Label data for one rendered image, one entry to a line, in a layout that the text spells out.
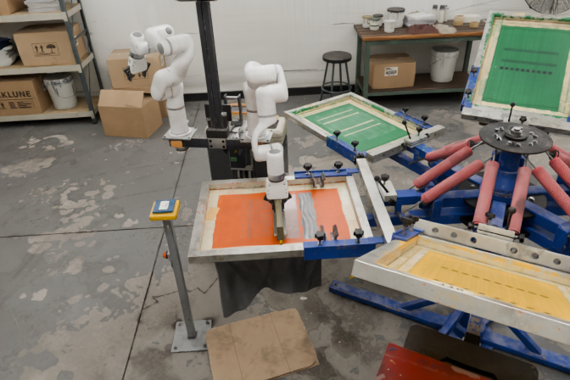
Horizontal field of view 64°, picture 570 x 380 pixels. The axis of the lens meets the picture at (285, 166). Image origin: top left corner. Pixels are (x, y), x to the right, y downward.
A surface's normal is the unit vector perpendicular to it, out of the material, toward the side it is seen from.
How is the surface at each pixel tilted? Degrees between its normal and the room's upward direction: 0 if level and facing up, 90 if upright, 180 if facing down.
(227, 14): 90
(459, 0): 90
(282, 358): 3
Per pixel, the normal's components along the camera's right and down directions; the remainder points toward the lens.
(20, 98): 0.02, 0.51
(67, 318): -0.04, -0.86
